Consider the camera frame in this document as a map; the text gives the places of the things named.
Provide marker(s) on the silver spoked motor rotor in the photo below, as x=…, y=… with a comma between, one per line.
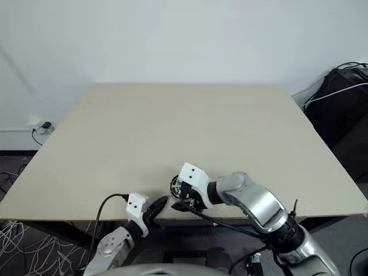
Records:
x=174, y=187

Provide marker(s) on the black table frame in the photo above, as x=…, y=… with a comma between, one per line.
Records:
x=63, y=234

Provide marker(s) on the silver robot torso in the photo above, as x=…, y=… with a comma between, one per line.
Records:
x=172, y=270

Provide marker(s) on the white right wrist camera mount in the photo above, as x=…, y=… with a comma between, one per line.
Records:
x=194, y=175

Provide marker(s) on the black power adapter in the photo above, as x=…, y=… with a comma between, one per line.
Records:
x=46, y=126

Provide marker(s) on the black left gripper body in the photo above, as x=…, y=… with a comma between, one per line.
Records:
x=152, y=220

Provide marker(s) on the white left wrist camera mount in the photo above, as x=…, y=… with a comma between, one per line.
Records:
x=135, y=207

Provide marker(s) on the black torso side bracket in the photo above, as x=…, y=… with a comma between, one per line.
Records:
x=255, y=264

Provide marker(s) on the large black bag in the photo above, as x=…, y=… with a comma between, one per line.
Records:
x=339, y=120

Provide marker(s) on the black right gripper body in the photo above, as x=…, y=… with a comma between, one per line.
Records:
x=191, y=198

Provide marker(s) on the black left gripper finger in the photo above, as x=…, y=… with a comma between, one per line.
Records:
x=159, y=202
x=153, y=211

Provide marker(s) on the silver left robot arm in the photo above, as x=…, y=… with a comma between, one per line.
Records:
x=115, y=247

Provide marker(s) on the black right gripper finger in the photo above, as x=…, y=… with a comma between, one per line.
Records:
x=181, y=206

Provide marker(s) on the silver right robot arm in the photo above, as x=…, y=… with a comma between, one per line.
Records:
x=264, y=201

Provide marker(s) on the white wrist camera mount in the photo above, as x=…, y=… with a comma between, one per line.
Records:
x=194, y=175
x=135, y=207

